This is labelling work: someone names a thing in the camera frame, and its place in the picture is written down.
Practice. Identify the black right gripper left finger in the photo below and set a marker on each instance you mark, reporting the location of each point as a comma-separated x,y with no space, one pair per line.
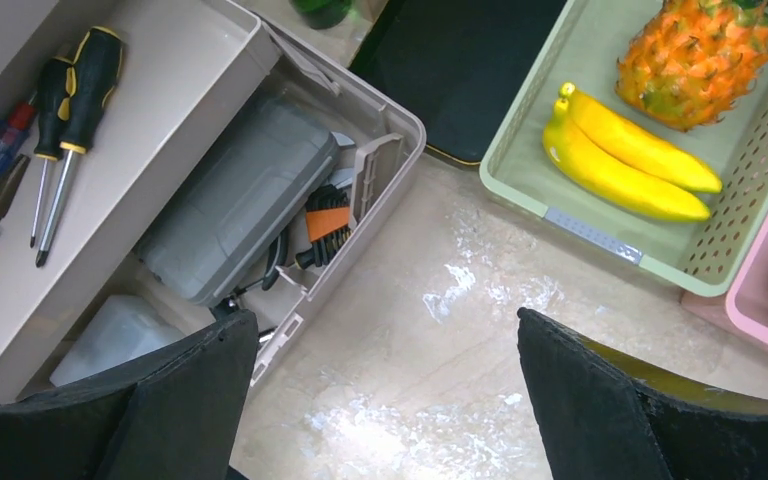
170,414

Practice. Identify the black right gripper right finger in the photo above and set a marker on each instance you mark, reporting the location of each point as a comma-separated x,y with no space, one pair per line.
603,414

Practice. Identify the white plastic box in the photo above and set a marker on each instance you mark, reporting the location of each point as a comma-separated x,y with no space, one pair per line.
124,328

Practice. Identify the grey plastic tool case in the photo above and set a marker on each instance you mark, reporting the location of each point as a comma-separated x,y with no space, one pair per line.
240,196

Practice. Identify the orange hex key set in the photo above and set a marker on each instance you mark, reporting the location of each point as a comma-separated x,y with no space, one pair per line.
327,222

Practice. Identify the yellow toy banana lower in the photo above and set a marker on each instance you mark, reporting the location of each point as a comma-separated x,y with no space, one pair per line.
601,174

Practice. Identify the black yellow small screwdriver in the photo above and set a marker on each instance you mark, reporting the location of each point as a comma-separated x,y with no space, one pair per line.
51,102

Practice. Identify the green plastic basket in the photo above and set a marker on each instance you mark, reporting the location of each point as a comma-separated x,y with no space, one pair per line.
583,48

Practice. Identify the beige plastic toolbox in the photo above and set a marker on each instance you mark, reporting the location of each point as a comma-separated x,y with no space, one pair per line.
189,67

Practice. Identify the black yellow large screwdriver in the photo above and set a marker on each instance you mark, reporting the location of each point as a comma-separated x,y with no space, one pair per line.
92,78

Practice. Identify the orange toy pineapple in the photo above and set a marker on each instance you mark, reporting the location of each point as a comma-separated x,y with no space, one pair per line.
693,60

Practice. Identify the black plastic tray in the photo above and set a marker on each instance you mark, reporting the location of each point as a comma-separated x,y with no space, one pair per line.
456,65

